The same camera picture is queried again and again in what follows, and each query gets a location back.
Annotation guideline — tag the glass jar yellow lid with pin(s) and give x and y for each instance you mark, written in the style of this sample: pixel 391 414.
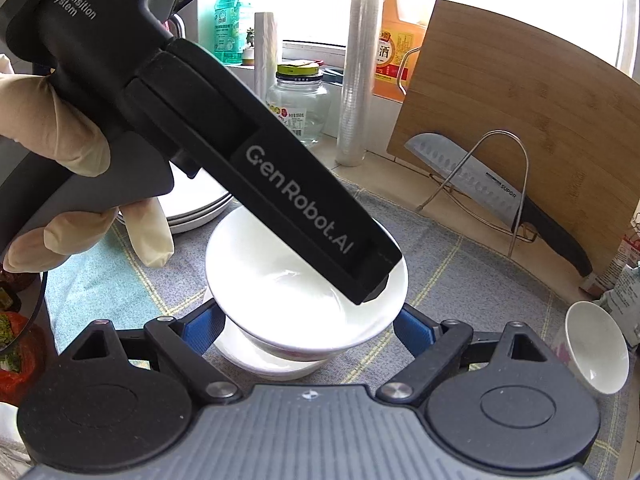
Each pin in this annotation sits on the glass jar yellow lid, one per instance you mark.
pixel 300 100

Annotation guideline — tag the white floral bowl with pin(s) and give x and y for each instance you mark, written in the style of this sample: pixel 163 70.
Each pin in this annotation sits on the white floral bowl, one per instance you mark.
pixel 591 345
pixel 281 302
pixel 239 350

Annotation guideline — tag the white plate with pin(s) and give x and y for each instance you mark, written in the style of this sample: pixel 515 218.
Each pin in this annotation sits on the white plate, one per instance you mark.
pixel 192 225
pixel 190 195
pixel 206 212

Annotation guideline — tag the tall plastic cup stack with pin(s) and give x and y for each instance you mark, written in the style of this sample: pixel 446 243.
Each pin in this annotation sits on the tall plastic cup stack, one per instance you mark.
pixel 358 80

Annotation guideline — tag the orange cooking wine jug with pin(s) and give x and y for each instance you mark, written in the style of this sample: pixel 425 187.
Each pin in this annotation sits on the orange cooking wine jug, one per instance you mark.
pixel 403 28

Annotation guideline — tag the left gloved hand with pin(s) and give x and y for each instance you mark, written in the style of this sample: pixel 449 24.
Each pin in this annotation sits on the left gloved hand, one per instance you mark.
pixel 34 116

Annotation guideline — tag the white plastic food bag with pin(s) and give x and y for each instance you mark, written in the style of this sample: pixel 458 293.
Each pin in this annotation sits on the white plastic food bag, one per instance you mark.
pixel 617 288

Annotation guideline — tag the white plate back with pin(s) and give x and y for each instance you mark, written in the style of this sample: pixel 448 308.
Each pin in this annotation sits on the white plate back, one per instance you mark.
pixel 190 195

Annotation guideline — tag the green dish soap bottle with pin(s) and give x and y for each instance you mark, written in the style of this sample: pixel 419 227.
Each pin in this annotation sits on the green dish soap bottle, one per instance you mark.
pixel 227 42

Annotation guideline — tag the short plastic bag roll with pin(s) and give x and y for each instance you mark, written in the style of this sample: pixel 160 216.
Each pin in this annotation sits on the short plastic bag roll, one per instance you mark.
pixel 265 52

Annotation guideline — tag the wire board stand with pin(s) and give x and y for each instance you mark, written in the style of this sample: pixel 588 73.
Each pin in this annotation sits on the wire board stand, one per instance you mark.
pixel 473 178

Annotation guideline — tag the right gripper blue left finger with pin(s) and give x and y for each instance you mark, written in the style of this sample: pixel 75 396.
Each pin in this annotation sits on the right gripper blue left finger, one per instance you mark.
pixel 180 344

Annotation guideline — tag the bamboo cutting board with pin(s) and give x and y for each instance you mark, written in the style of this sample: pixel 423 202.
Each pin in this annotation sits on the bamboo cutting board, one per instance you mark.
pixel 546 115

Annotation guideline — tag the santoku kitchen knife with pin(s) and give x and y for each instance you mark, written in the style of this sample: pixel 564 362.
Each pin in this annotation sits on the santoku kitchen knife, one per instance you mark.
pixel 556 237

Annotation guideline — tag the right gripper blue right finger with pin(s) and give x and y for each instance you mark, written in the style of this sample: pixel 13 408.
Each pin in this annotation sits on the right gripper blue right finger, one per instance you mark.
pixel 437 350

